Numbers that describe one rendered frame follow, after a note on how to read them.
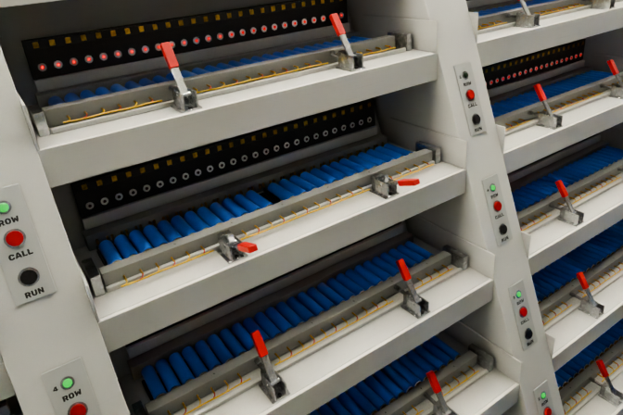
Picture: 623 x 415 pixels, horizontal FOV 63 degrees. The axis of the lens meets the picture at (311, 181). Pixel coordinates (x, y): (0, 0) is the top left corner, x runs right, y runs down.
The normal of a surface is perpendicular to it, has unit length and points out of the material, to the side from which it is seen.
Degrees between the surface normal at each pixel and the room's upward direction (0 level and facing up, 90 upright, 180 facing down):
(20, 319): 90
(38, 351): 90
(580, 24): 111
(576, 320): 21
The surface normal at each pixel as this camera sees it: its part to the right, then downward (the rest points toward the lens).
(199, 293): 0.55, 0.31
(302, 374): -0.08, -0.90
